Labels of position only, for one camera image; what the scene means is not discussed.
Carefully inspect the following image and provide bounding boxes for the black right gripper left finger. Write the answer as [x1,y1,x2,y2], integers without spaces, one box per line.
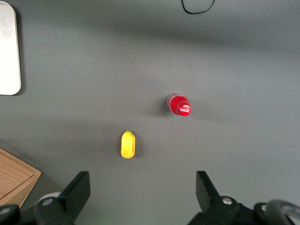
[33,171,91,225]

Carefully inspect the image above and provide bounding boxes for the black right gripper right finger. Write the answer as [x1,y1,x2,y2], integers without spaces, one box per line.
[187,171,259,225]

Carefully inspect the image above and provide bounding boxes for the beige plastic tray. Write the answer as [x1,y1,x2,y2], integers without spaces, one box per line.
[0,1,22,96]

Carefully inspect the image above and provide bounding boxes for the wooden drawer cabinet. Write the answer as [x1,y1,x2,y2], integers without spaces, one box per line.
[0,147,42,208]

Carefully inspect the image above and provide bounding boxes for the yellow lemon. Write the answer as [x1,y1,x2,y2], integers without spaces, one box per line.
[120,130,137,159]

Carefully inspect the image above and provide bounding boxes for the red cola bottle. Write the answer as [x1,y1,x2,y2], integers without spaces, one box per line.
[166,92,192,117]

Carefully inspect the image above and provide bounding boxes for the thin black looped cable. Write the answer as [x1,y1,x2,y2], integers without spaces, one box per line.
[180,0,216,15]

